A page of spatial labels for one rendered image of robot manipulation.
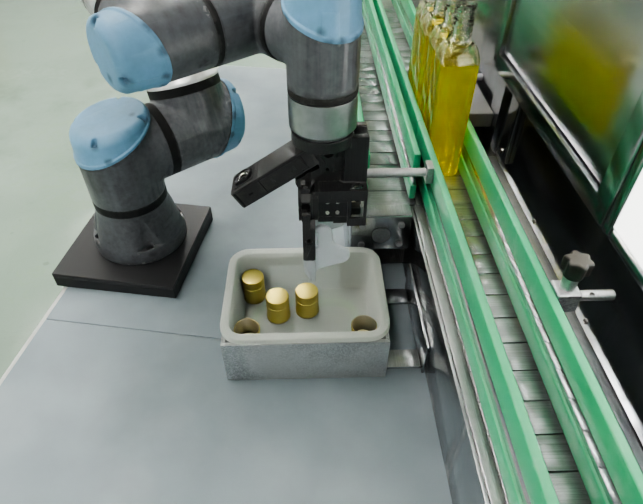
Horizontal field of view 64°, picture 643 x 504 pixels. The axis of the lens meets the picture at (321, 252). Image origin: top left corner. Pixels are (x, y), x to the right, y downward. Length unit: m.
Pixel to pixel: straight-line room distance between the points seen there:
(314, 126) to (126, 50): 0.19
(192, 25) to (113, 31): 0.07
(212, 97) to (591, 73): 0.52
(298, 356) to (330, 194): 0.23
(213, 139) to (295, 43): 0.36
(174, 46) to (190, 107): 0.31
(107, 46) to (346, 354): 0.45
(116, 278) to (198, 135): 0.26
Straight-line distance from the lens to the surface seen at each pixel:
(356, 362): 0.72
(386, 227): 0.79
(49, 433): 0.78
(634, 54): 0.67
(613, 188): 0.66
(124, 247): 0.88
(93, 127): 0.81
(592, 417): 0.54
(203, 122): 0.84
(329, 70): 0.52
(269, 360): 0.71
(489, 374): 0.56
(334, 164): 0.60
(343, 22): 0.51
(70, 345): 0.86
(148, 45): 0.52
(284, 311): 0.76
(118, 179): 0.81
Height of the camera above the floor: 1.37
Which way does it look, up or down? 43 degrees down
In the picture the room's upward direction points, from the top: straight up
